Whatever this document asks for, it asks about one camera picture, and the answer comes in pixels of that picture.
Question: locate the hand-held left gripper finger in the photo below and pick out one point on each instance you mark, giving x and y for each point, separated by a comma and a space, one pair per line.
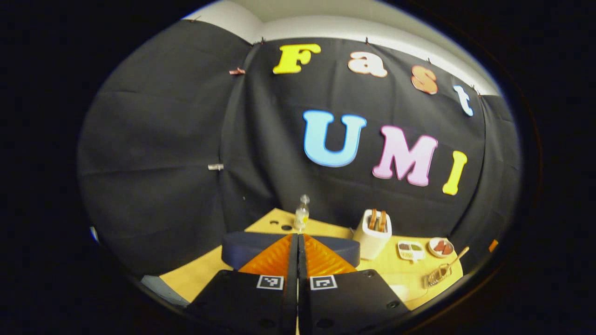
292, 279
302, 279

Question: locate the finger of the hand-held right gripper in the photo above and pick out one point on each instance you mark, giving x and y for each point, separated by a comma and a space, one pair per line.
493, 245

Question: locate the wooden spoon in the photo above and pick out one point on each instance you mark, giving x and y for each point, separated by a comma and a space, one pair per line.
458, 257

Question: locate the dark blue rice cooker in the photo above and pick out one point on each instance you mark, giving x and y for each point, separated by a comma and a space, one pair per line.
242, 246

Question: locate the red meat slice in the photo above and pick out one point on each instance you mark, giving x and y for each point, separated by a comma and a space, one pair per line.
448, 249
439, 246

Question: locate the round white plate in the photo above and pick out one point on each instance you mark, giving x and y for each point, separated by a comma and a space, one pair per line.
433, 249

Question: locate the small glass bottle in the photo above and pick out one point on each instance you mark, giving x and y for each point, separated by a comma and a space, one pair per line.
301, 216

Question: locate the white toaster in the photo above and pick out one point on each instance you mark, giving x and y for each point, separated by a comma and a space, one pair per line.
370, 244

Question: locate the white divided bean dish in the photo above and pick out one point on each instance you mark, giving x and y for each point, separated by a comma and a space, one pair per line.
410, 251

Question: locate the toasted bread slice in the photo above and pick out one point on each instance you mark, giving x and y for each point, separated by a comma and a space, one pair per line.
373, 218
382, 221

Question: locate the silver cloth clip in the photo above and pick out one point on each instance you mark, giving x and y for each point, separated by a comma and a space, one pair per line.
215, 166

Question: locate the black backdrop cloth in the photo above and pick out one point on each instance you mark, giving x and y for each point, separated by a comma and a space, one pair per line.
163, 139

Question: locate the pink cloth clip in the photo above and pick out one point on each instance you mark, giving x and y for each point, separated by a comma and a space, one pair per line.
236, 71

